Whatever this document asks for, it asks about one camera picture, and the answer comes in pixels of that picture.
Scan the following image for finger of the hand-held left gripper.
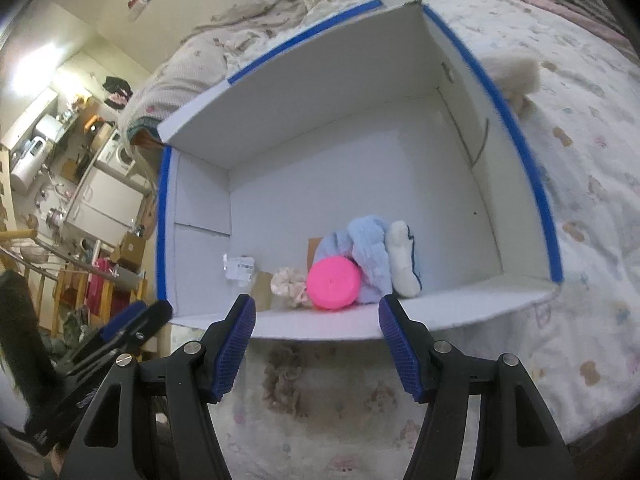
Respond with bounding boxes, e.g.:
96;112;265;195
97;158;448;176
65;301;148;363
70;301;173;376

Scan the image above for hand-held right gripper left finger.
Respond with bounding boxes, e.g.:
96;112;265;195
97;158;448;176
60;294;257;480

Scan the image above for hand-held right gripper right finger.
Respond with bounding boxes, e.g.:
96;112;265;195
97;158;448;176
378;294;576;480

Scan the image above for olive tan sponge pad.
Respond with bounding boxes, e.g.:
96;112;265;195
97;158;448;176
252;271;275;311

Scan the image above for white plastic packet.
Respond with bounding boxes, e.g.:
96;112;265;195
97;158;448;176
222;254;257;281

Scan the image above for white fluffy sock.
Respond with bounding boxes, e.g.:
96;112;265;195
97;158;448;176
386;220;423;298

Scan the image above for floral fabric scrunchie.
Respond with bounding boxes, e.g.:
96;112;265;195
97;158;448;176
270;266;313;307

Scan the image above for pink rubber duck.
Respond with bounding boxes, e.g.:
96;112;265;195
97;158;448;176
306;255;362;311

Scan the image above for light blue fluffy sock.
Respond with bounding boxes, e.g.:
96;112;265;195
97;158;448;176
312;215;393;306

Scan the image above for blue and white cardboard box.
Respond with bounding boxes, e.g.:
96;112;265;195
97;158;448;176
155;0;565;343

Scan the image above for cream plush toy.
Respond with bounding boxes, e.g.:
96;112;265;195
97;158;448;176
487;55;543;111

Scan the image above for person's left forearm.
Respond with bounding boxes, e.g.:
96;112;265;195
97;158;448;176
0;271;57;411

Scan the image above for red bag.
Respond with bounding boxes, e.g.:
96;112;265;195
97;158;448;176
85;257;119;311

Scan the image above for yellow wooden chair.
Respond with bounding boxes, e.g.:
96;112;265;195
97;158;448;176
25;260;148;341

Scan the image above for brown cardboard box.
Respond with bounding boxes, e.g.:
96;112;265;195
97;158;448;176
117;230;148;266

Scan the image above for metal rack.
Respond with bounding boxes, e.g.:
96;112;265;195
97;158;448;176
0;230;101;273

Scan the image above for white kitchen cabinet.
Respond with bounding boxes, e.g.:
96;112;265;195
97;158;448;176
65;165;146;246

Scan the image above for white washing machine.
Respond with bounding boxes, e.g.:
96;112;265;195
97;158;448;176
97;132;138;178

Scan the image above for white water heater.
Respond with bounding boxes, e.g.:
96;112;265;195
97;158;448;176
10;135;51;192

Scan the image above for floral quilted duvet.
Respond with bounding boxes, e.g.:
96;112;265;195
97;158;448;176
120;0;311;131

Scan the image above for clothes hanging on wall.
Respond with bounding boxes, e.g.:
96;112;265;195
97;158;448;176
102;76;134;108

